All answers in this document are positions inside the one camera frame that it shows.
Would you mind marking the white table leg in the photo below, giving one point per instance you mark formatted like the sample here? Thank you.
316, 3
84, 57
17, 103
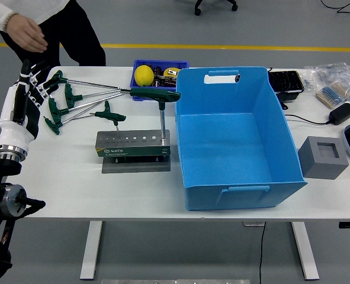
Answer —
90, 251
306, 251

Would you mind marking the black plastic parts case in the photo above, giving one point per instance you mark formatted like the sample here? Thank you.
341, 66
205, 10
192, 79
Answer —
284, 81

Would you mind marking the large light blue plastic box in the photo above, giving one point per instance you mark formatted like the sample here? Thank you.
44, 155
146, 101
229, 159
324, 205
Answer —
222, 142

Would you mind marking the yellow black tape measure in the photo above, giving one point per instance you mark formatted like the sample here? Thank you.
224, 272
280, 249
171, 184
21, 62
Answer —
171, 72

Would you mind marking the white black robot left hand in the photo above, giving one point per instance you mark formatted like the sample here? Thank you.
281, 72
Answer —
14, 127

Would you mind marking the grey cube block with recess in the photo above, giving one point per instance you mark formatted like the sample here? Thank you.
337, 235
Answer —
311, 165

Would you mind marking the dark metal hardware pieces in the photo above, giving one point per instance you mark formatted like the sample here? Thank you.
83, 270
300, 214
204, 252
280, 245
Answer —
160, 80

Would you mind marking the person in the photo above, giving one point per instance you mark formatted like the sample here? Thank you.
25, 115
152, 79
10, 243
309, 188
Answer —
74, 35

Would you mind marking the person's right hand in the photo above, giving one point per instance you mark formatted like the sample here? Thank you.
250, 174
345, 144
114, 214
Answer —
26, 34

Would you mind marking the black power adapter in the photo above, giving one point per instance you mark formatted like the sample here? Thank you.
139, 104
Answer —
342, 114

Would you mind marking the black office chair base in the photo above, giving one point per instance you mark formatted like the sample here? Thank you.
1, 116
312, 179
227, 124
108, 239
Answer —
197, 10

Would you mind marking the small dark blue parts bin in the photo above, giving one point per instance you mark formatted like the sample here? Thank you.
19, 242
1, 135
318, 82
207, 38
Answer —
163, 62

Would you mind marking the grey metal base plate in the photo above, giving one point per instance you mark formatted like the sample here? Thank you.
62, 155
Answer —
133, 167

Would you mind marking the tan blue resistor strip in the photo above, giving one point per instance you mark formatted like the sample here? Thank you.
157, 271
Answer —
331, 94

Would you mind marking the clear bag with blue parts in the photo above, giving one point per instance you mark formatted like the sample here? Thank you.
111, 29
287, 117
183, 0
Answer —
328, 72

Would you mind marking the green silver hex key stand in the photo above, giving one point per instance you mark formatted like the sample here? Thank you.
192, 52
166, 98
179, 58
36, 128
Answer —
127, 151

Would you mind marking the yellow lemon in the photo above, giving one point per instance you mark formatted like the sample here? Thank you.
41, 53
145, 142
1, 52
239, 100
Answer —
144, 75

